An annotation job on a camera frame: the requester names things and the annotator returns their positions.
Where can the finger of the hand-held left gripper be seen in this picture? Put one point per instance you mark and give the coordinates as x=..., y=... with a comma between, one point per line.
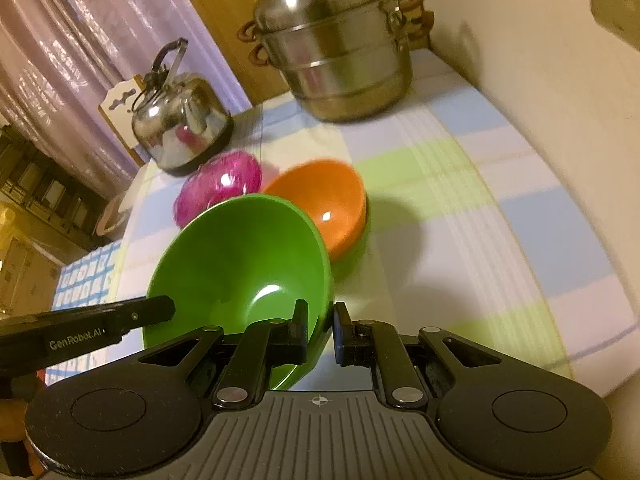
x=150, y=310

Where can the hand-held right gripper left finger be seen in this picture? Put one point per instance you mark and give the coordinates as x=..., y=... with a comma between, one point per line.
x=300, y=332

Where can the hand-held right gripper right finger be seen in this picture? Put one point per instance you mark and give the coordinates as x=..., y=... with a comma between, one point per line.
x=341, y=335

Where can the green plastic bowl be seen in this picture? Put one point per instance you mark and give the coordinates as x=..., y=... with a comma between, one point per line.
x=351, y=260
x=235, y=260

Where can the orange plastic bowl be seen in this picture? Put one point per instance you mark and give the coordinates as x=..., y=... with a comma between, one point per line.
x=315, y=200

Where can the small pink translucent plate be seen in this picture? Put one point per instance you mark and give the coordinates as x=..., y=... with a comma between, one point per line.
x=215, y=185

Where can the round stool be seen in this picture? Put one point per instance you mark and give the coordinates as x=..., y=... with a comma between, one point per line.
x=112, y=215

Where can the dark wooden shelf unit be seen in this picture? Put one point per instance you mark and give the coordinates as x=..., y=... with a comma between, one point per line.
x=40, y=185

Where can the pastel checked tablecloth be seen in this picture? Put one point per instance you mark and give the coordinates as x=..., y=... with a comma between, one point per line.
x=450, y=185

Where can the stainless steel kettle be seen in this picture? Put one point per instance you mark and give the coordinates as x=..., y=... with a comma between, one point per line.
x=175, y=125

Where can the white wooden chair back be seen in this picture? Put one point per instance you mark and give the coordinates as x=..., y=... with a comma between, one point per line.
x=112, y=110

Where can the stainless steel steamer pot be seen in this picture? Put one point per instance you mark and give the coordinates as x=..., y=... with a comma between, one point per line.
x=340, y=50

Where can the pale purple curtain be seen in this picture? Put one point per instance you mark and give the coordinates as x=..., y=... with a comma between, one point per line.
x=75, y=35

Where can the wooden door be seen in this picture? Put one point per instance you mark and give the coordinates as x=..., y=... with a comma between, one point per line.
x=220, y=20

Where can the beige wall outlet plate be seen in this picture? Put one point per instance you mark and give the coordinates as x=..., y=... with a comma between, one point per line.
x=617, y=0

